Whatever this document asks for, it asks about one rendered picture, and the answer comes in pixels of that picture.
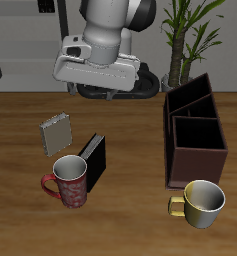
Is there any dark brown desk caddy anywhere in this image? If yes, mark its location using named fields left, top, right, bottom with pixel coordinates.
left=162, top=72, right=229, bottom=191

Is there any grey book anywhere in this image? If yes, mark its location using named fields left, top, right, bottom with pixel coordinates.
left=39, top=112, right=73, bottom=158

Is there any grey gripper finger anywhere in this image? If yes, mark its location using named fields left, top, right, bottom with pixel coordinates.
left=105, top=88, right=119, bottom=102
left=67, top=81, right=77, bottom=96

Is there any green pot plant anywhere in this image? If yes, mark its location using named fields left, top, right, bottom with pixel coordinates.
left=160, top=0, right=227, bottom=93

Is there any yellow and white mug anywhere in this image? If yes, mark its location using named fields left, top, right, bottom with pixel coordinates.
left=167, top=179, right=226, bottom=230

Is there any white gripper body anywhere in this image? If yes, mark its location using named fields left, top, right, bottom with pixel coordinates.
left=52, top=52, right=142, bottom=93

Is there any black book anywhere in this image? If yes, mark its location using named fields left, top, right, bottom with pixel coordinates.
left=77, top=133, right=107, bottom=194

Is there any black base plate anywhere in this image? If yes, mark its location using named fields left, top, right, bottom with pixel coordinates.
left=76, top=62, right=161, bottom=100

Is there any red patterned mug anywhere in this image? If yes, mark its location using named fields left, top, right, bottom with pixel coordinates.
left=40, top=154, right=89, bottom=210

